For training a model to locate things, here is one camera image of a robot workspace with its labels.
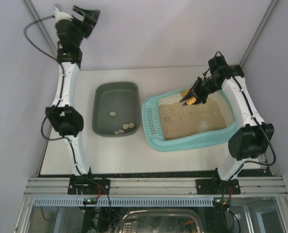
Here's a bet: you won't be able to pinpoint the aluminium mounting rail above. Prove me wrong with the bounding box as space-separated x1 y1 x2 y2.
24 177 288 197

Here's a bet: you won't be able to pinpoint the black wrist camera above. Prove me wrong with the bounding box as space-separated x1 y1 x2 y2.
55 19 72 42
208 56 227 74

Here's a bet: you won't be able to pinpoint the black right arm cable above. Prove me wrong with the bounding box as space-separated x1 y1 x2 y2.
202 50 276 197

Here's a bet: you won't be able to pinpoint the steel wire basket below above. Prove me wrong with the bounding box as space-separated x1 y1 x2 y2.
117 208 204 233

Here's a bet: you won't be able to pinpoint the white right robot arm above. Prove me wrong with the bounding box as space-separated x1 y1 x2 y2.
180 64 274 181

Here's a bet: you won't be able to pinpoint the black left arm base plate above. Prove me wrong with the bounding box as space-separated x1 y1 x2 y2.
67 174 111 195

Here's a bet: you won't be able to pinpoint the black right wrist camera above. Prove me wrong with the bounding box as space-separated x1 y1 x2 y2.
208 56 227 74

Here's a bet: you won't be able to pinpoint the teal cat litter box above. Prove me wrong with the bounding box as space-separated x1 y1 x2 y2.
142 89 237 151

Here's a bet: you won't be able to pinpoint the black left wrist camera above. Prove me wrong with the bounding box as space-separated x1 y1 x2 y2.
55 19 72 42

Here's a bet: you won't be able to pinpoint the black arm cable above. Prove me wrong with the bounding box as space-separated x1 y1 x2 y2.
24 14 77 170
202 50 276 197

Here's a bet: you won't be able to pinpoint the left aluminium frame post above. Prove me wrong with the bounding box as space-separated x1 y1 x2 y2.
21 0 58 63

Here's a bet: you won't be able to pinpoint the right aluminium frame post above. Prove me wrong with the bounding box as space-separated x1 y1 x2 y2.
240 0 280 67

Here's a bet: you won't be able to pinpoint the right side aluminium rail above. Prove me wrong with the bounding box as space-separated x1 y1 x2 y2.
257 153 269 170

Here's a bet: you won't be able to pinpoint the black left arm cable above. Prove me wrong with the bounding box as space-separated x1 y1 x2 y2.
24 14 77 170

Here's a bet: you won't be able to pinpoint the aluminium frame post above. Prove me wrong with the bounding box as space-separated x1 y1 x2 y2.
240 0 280 67
21 0 58 63

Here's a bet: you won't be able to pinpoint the beige cat litter pellets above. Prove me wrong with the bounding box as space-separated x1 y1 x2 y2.
159 100 227 140

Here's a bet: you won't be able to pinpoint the light blue slotted cable duct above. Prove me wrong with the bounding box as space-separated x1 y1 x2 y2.
34 197 214 207

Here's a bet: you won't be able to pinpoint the grey plastic waste tray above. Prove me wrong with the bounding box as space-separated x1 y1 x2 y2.
92 82 141 137

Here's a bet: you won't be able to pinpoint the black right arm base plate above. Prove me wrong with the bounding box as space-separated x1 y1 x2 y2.
195 170 241 195

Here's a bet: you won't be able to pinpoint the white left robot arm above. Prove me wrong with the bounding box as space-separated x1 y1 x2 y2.
45 6 101 176

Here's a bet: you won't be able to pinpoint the yellow litter scoop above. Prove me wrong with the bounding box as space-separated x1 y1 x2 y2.
180 88 197 106

